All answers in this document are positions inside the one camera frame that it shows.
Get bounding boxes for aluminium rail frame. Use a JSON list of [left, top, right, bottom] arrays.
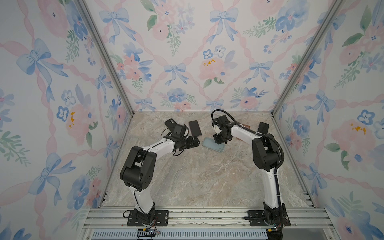
[[78, 199, 340, 240]]

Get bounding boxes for phone with pink edge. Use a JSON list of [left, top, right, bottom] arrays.
[[189, 120, 202, 137]]

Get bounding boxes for black phone case with camera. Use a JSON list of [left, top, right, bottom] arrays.
[[165, 119, 176, 132]]

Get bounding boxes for light blue phone case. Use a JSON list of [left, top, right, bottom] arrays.
[[203, 138, 225, 153]]

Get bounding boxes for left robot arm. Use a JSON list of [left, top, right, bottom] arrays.
[[120, 136, 200, 224]]

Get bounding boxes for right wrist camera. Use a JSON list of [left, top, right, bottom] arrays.
[[212, 115, 231, 134]]

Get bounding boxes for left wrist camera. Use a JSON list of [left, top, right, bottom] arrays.
[[171, 124, 189, 139]]

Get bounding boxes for black phone far right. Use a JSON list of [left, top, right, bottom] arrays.
[[258, 122, 270, 135]]

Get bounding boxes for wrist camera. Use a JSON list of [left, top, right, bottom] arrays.
[[212, 115, 231, 134], [171, 124, 189, 139]]

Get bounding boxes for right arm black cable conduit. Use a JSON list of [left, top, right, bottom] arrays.
[[210, 109, 286, 211]]

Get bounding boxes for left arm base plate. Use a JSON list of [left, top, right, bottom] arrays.
[[123, 209, 169, 227]]

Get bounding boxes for right corner aluminium post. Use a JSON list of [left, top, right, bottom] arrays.
[[271, 0, 345, 117]]

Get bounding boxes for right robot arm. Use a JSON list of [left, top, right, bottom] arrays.
[[212, 122, 285, 226]]

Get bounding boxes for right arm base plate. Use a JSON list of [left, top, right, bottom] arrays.
[[244, 210, 281, 228]]

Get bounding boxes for left corner aluminium post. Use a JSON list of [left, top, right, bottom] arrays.
[[74, 0, 134, 117]]

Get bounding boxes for corner aluminium post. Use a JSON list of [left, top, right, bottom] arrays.
[[271, 0, 345, 117], [74, 0, 134, 117]]

